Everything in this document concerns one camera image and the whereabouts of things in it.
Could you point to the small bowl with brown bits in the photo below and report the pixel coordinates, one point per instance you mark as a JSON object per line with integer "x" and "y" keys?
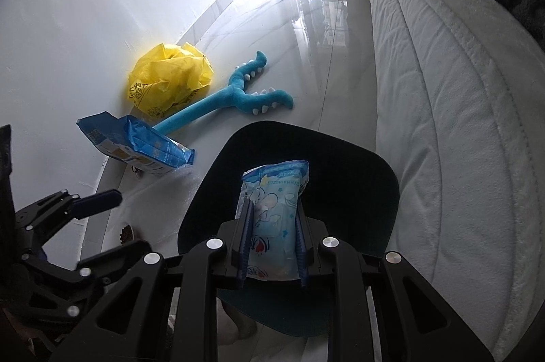
{"x": 127, "y": 233}

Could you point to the light blue printed tissue packet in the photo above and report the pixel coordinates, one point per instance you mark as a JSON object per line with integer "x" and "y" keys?
{"x": 272, "y": 217}

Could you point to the blue plush dinosaur toy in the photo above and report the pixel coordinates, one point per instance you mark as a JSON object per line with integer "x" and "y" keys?
{"x": 221, "y": 100}

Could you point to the yellow plastic bag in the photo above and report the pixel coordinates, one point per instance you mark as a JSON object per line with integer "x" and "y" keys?
{"x": 170, "y": 76}

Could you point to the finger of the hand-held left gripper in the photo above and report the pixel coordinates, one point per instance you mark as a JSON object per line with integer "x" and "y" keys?
{"x": 102, "y": 200}
{"x": 121, "y": 255}

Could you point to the blue snack bag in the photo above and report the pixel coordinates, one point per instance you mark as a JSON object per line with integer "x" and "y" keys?
{"x": 140, "y": 140}

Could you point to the dark teal trash bin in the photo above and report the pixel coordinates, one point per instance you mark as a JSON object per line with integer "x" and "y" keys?
{"x": 340, "y": 183}

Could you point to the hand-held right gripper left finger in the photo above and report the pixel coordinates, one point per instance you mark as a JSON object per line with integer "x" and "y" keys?
{"x": 246, "y": 236}

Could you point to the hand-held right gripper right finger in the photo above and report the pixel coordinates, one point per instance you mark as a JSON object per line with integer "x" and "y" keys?
{"x": 303, "y": 245}

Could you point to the bed with grey quilted cover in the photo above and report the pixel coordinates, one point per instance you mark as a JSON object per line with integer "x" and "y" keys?
{"x": 447, "y": 89}

